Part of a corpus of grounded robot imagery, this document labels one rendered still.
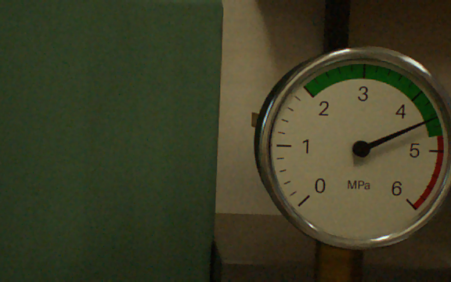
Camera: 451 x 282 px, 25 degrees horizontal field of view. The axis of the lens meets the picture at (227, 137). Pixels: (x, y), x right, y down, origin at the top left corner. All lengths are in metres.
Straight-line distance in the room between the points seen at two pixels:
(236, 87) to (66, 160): 2.55
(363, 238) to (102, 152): 0.11
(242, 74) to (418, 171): 2.61
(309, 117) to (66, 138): 0.10
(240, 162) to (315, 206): 2.62
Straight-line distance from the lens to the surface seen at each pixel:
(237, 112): 2.92
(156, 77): 0.37
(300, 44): 2.94
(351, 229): 0.31
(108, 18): 0.37
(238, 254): 0.35
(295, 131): 0.31
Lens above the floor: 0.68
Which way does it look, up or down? 3 degrees down
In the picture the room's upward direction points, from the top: 2 degrees clockwise
